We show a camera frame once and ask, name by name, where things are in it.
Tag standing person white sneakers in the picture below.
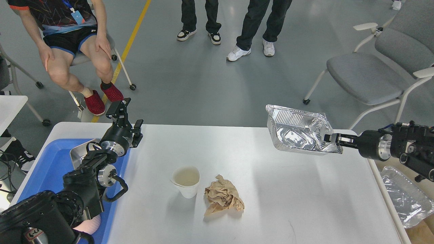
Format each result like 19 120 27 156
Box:
226 0 292 62

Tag white side table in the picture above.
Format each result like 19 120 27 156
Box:
0 95 28 135

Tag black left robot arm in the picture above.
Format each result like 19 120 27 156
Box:
0 98 143 244

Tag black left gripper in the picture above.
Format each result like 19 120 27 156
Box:
99 98 143 157

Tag white paper cup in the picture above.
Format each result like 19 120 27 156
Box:
171 166 200 199

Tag brown paper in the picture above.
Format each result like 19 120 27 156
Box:
204 175 245 216

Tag white plastic bin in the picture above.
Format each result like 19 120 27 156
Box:
339 124 433 244

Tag stainless steel rectangular tray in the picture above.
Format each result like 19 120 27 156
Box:
70 139 101 169

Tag pink ribbed mug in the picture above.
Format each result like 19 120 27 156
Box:
73 215 101 235

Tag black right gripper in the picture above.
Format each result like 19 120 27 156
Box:
324 130 392 161

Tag grey chair far left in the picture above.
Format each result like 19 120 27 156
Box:
0 42 52 126

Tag seated person in shorts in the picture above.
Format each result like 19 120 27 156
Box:
8 0 124 116

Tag grey office chair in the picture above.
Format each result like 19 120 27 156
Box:
303 0 434 129

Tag standing person black white shoes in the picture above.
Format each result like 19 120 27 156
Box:
176 0 222 45

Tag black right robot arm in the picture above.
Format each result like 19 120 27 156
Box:
324 121 434 182

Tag aluminium foil tray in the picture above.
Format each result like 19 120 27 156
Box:
265 104 343 155

